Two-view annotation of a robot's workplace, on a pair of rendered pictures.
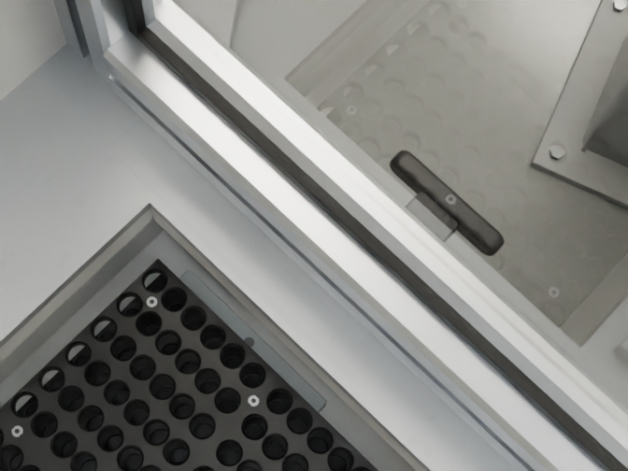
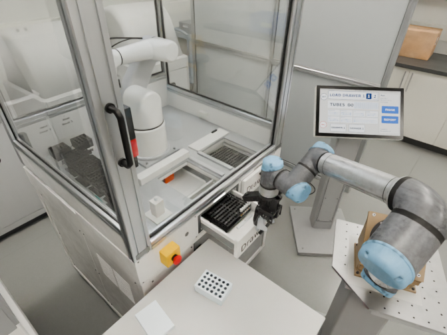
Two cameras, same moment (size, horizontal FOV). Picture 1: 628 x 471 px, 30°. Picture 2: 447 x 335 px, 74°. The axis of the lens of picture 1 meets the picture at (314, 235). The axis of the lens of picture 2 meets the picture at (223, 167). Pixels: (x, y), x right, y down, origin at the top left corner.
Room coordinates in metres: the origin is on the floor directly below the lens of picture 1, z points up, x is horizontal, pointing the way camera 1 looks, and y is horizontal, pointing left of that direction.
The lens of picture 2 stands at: (0.12, -1.30, 1.85)
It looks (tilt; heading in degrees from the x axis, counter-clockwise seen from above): 37 degrees down; 96
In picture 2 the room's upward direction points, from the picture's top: 1 degrees clockwise
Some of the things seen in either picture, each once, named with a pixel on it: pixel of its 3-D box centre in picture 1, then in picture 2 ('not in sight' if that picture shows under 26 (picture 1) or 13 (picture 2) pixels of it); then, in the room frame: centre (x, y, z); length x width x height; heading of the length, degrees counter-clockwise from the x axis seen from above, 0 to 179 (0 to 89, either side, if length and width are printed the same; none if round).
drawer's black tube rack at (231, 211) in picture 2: not in sight; (220, 209); (0.01, -0.31, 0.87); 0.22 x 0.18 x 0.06; 147
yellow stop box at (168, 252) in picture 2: not in sight; (170, 254); (-0.15, -0.60, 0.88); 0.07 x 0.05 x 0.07; 57
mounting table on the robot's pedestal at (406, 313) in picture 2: not in sight; (382, 275); (0.76, -0.46, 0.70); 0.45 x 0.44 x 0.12; 166
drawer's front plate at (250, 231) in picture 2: not in sight; (255, 228); (0.18, -0.42, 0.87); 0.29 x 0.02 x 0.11; 57
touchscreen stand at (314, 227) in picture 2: not in sight; (335, 183); (0.76, 0.42, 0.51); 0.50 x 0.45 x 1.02; 94
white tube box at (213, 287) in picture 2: not in sight; (213, 286); (0.03, -0.66, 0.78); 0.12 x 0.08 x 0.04; 156
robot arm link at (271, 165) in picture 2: not in sight; (271, 172); (0.21, -0.44, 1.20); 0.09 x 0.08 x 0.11; 134
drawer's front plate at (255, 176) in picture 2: not in sight; (258, 176); (0.18, -0.04, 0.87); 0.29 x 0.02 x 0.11; 57
